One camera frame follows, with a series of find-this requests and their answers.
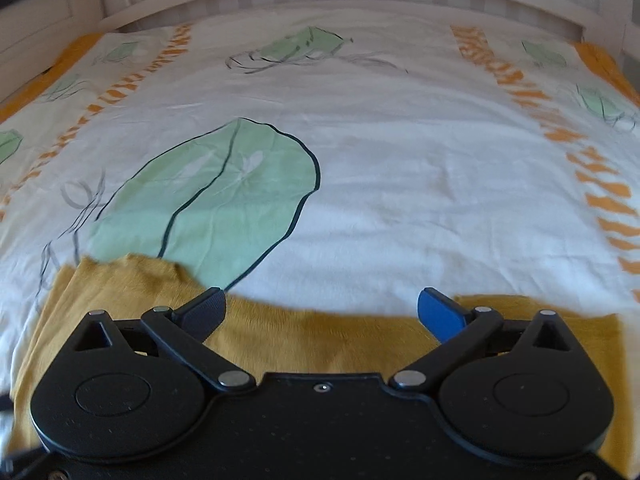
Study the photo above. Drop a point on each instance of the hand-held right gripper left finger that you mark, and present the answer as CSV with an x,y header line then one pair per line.
x,y
204,311

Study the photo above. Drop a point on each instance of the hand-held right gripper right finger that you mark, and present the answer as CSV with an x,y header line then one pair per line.
x,y
439,316

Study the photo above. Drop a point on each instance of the mustard yellow knit sweater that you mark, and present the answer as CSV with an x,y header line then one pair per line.
x,y
320,340

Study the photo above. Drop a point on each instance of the leaf printed duvet cover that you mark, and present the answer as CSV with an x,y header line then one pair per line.
x,y
400,160

